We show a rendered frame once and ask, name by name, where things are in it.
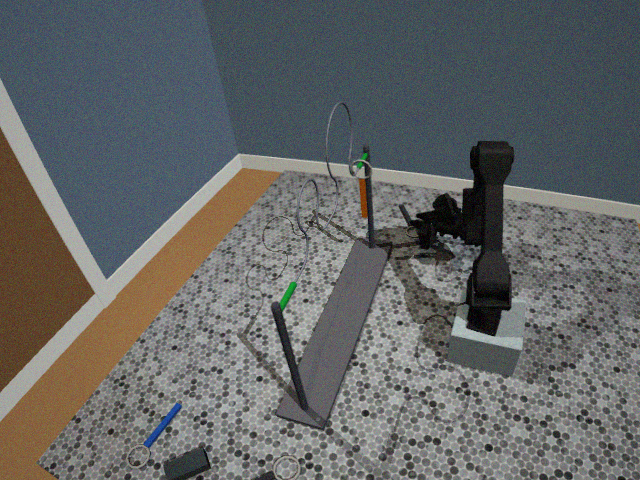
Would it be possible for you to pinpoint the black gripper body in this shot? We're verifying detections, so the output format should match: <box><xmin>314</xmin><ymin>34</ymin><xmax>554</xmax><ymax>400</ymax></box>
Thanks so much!
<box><xmin>418</xmin><ymin>212</ymin><xmax>461</xmax><ymax>250</ymax></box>

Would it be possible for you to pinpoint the dark grey ring with blue handle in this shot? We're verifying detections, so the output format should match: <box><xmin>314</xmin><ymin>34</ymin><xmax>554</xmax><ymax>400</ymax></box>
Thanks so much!
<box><xmin>125</xmin><ymin>403</ymin><xmax>182</xmax><ymax>469</ymax></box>

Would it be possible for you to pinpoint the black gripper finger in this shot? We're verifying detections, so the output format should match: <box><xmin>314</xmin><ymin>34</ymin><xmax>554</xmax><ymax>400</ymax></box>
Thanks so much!
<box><xmin>410</xmin><ymin>217</ymin><xmax>429</xmax><ymax>229</ymax></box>
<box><xmin>416</xmin><ymin>211</ymin><xmax>438</xmax><ymax>223</ymax></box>

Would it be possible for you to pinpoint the orange handle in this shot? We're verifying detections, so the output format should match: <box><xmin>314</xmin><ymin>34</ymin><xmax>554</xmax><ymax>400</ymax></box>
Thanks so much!
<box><xmin>351</xmin><ymin>159</ymin><xmax>372</xmax><ymax>218</ymax></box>

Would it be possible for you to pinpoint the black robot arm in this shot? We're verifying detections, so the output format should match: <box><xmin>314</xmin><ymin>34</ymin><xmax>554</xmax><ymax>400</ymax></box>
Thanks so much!
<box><xmin>432</xmin><ymin>141</ymin><xmax>514</xmax><ymax>336</ymax></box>

